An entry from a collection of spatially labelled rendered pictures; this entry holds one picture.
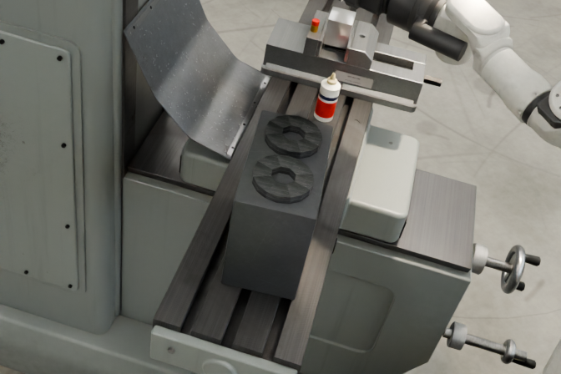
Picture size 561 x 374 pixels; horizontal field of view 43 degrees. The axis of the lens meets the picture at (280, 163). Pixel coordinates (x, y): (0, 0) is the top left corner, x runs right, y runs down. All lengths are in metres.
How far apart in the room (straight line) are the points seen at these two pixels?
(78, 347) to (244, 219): 1.03
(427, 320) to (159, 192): 0.67
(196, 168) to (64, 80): 0.33
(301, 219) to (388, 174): 0.59
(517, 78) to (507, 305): 1.49
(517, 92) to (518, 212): 1.78
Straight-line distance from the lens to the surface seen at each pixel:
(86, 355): 1.96
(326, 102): 1.43
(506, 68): 1.19
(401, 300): 1.64
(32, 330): 2.00
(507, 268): 1.74
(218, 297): 1.11
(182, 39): 1.54
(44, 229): 1.74
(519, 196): 3.00
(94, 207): 1.63
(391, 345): 1.77
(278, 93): 1.51
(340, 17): 1.53
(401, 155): 1.61
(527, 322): 2.56
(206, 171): 1.51
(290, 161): 1.05
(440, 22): 1.25
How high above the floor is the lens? 1.82
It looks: 41 degrees down
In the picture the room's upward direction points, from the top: 12 degrees clockwise
